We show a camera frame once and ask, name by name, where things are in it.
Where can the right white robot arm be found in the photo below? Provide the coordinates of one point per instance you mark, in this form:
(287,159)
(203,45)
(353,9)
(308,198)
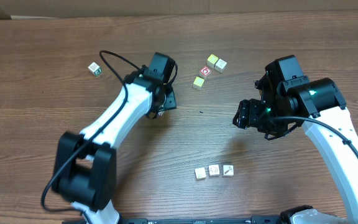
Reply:
(320,109)

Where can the red top block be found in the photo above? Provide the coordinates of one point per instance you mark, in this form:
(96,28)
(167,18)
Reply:
(205,72)

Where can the yellow top block lower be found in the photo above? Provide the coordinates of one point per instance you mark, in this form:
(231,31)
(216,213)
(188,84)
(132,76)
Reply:
(198,83)

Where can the animal picture wooden block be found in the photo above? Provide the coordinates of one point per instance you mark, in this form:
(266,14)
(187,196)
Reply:
(214,170)

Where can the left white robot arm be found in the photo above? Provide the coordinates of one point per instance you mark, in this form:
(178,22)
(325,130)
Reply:
(84,172)

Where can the yellow G letter block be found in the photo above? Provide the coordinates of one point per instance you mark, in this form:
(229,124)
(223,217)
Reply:
(200,173)

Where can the hammer picture wooden block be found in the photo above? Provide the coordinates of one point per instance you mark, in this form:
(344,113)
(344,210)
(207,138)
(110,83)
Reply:
(228,170)

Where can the green sided wooden block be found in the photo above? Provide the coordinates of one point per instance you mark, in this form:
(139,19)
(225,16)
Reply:
(95,69)

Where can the plain top wooden block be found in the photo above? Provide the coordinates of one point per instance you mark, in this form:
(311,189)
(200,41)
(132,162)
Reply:
(220,65)

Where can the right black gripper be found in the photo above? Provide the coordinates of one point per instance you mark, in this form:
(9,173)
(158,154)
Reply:
(253,112)

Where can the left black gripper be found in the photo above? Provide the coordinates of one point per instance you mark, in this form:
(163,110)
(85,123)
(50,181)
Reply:
(173,102)

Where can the yellow top block upper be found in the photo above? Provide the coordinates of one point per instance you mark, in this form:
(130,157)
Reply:
(211,61)

